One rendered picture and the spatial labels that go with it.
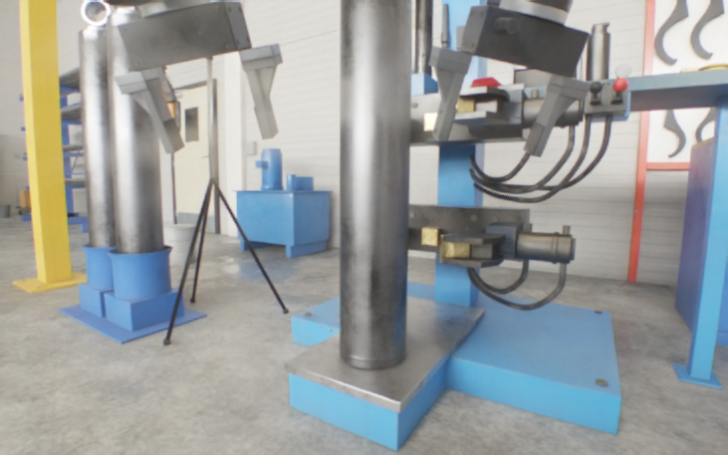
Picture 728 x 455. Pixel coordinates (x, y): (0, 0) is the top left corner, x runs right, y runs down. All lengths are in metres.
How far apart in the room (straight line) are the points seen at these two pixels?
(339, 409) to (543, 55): 1.00
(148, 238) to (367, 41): 1.41
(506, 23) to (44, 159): 3.04
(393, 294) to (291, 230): 2.53
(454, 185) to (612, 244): 1.82
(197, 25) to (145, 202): 1.60
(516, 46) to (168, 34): 0.38
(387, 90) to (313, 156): 3.28
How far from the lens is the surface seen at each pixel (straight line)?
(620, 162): 3.33
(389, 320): 1.12
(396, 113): 1.08
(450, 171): 1.82
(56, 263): 3.26
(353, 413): 1.15
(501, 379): 1.33
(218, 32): 0.46
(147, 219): 2.03
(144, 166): 2.02
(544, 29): 0.49
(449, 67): 0.46
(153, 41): 0.50
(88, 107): 2.36
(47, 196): 3.21
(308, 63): 4.55
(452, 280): 1.86
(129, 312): 2.03
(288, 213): 3.56
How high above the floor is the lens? 0.69
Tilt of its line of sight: 7 degrees down
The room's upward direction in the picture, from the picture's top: straight up
